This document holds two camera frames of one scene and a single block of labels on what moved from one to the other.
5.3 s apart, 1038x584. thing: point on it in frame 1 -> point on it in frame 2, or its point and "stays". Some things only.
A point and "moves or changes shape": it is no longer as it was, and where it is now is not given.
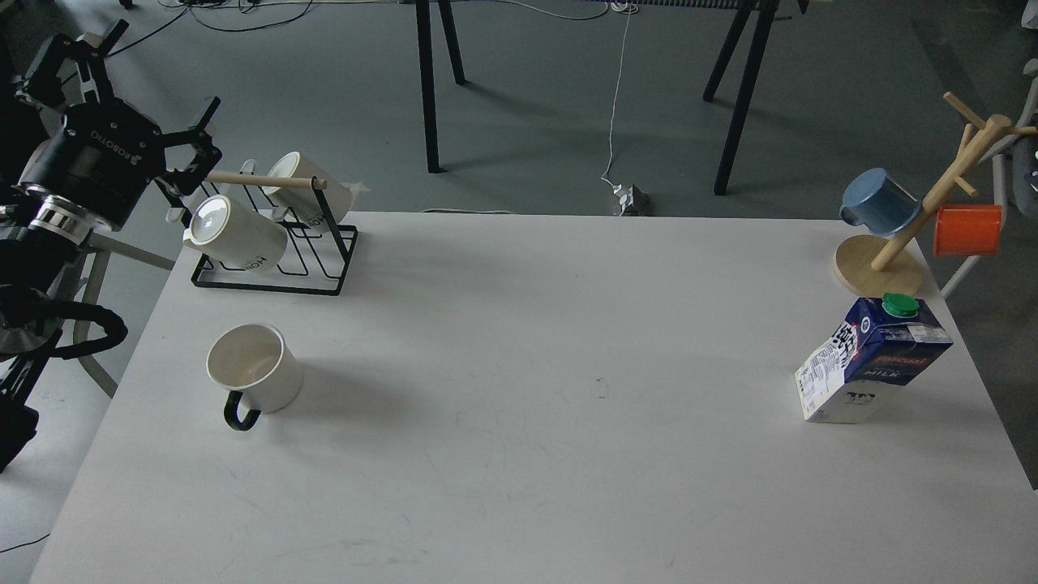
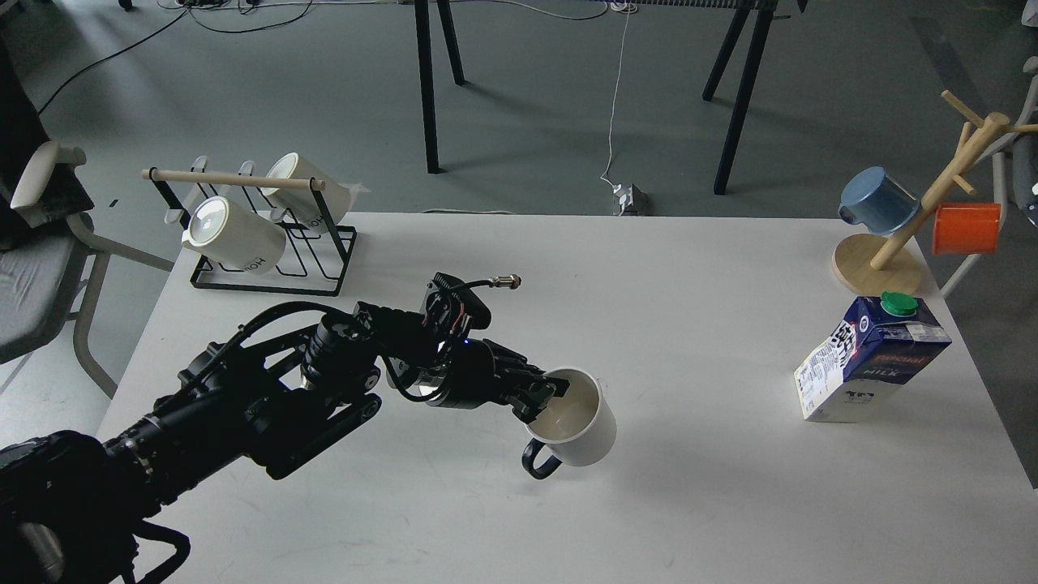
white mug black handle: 255,363 moves or changes shape
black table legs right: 765,10 stays
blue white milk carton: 888,344 stays
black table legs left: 426,49 stays
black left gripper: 100,161 -> 471,373
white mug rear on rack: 302,204 stays
